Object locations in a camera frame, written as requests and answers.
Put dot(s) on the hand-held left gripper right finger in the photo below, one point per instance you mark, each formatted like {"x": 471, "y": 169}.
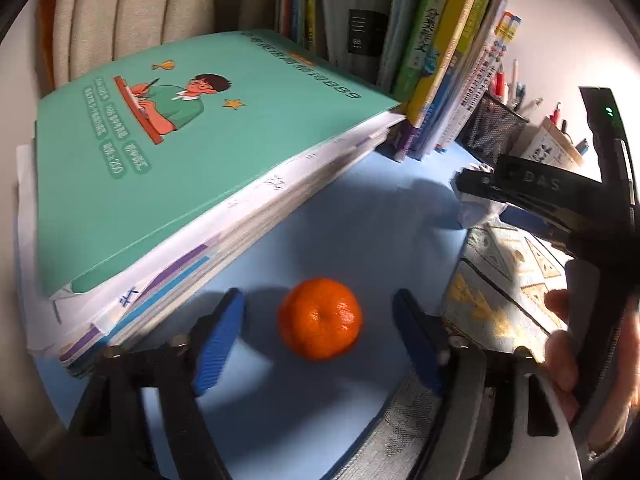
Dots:
{"x": 417, "y": 342}

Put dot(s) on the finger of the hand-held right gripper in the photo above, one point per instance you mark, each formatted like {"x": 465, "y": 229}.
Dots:
{"x": 477, "y": 185}

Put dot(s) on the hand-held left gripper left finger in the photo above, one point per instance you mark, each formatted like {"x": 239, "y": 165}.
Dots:
{"x": 220, "y": 342}

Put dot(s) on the white paper ball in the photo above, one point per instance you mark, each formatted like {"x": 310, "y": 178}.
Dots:
{"x": 472, "y": 212}

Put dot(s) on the orange tangerine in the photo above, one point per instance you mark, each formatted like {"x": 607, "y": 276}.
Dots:
{"x": 320, "y": 322}

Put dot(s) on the person's right hand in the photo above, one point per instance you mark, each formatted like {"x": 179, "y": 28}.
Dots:
{"x": 560, "y": 355}

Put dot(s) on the wooden pen holder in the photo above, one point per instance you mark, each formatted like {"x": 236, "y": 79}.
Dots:
{"x": 550, "y": 147}

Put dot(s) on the black mesh pen holder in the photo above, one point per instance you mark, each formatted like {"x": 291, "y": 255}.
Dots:
{"x": 492, "y": 130}

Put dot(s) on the cluster of assorted pens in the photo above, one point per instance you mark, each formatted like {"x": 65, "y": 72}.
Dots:
{"x": 556, "y": 111}
{"x": 514, "y": 80}

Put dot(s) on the patterned woven mat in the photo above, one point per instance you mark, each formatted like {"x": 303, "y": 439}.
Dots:
{"x": 500, "y": 280}

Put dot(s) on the stack of books and papers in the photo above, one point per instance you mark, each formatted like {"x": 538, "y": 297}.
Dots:
{"x": 250, "y": 230}

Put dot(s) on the row of upright books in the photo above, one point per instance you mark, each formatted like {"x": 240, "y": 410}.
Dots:
{"x": 440, "y": 60}

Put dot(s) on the green illustrated workbook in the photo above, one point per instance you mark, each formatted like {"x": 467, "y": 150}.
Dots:
{"x": 200, "y": 160}

